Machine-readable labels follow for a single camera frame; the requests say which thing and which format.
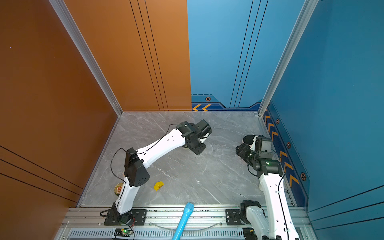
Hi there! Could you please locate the yellow block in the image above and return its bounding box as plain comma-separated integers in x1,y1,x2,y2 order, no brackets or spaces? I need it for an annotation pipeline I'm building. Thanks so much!
154,181,164,192

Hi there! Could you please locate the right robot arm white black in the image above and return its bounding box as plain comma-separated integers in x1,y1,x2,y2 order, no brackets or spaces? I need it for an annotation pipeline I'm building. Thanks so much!
236,135,300,240

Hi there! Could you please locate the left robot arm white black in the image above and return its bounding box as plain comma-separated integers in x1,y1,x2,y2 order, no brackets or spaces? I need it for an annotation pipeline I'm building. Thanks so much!
100,120,212,226

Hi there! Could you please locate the plush doll pink black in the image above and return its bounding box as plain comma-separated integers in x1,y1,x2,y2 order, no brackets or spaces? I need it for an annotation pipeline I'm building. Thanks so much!
243,135,256,145

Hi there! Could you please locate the cyan tube pole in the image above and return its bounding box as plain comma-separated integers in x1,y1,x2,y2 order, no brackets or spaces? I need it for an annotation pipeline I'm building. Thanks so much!
172,203,194,240

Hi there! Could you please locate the right circuit board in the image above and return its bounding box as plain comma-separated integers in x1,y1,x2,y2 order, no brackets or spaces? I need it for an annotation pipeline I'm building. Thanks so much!
243,228,257,240

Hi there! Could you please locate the circuit board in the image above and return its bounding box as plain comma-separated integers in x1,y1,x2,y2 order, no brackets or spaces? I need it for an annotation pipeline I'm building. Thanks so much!
113,228,135,240
243,228,257,240

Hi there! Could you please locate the metal tin can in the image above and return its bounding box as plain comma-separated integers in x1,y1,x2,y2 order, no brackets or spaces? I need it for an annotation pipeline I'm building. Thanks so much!
114,183,124,196

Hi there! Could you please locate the left circuit board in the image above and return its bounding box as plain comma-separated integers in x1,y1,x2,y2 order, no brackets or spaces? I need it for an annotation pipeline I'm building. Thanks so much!
113,228,135,240

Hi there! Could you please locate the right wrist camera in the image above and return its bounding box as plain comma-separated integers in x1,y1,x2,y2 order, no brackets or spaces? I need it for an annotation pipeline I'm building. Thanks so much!
251,136,258,151

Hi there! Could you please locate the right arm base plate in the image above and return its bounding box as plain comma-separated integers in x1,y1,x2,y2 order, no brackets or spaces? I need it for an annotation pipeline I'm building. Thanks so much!
225,209,250,226

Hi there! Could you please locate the aluminium front rail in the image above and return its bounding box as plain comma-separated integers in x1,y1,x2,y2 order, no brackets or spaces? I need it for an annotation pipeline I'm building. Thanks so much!
53,205,319,240

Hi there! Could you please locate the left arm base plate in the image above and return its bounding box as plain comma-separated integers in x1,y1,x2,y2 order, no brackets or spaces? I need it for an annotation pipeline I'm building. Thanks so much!
101,209,147,227

